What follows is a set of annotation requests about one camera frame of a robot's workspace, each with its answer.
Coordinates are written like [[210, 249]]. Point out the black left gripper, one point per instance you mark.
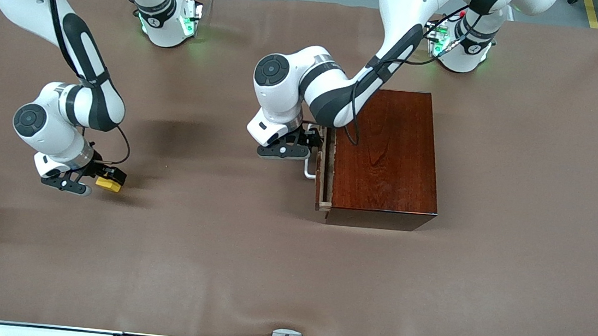
[[302, 134]]

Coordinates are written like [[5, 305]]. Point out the yellow floor tape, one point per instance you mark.
[[591, 12]]

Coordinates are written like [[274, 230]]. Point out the yellow cube block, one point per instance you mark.
[[108, 186]]

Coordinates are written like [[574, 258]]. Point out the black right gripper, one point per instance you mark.
[[96, 168]]

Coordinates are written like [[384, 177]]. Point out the dark brown wooden cabinet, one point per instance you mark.
[[387, 160]]

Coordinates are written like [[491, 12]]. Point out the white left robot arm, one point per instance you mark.
[[284, 90]]

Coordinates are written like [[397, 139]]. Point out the brown table cloth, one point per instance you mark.
[[213, 264]]

